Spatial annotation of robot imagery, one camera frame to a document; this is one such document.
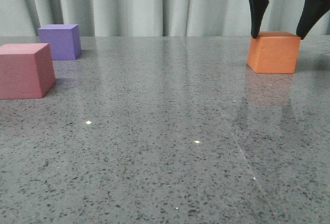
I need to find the orange foam cube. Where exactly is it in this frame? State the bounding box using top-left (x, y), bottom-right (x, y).
top-left (247, 31), bottom-right (301, 74)

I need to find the purple foam cube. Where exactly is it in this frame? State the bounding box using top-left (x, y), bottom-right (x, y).
top-left (38, 24), bottom-right (82, 60)

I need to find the grey-green curtain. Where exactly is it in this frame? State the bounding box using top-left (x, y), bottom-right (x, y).
top-left (0, 0), bottom-right (330, 38)

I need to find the pink foam cube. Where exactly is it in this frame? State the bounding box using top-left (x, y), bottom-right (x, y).
top-left (1, 43), bottom-right (56, 100)

